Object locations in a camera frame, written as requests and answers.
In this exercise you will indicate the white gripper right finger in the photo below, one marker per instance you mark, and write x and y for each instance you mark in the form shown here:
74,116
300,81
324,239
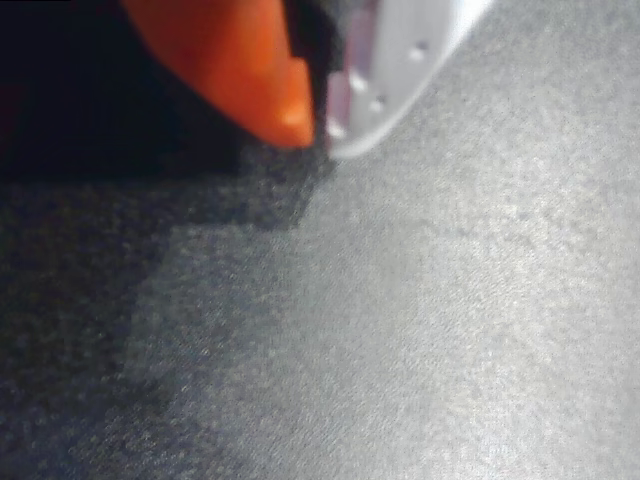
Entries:
400,65

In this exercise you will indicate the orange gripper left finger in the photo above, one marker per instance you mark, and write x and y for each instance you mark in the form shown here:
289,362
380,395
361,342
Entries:
235,65

